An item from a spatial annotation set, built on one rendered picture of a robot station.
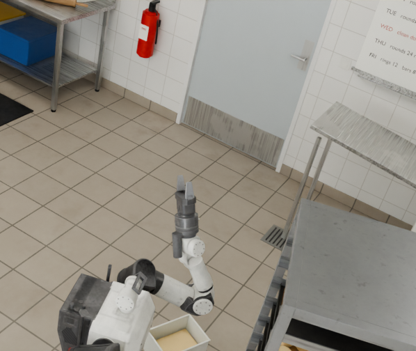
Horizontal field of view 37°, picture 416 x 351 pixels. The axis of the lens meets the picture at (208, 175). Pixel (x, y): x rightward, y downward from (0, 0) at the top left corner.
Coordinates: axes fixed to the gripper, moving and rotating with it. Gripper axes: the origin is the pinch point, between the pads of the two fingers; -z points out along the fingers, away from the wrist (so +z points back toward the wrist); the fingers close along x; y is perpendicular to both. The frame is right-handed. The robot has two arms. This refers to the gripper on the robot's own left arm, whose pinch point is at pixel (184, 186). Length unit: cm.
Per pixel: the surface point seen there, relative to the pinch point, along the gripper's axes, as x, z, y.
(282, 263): 44, 17, -18
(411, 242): 69, 6, -48
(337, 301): 88, 9, -12
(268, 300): 37, 33, -16
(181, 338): -104, 122, -24
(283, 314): 87, 10, 3
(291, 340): 83, 20, -2
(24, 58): -378, -27, 32
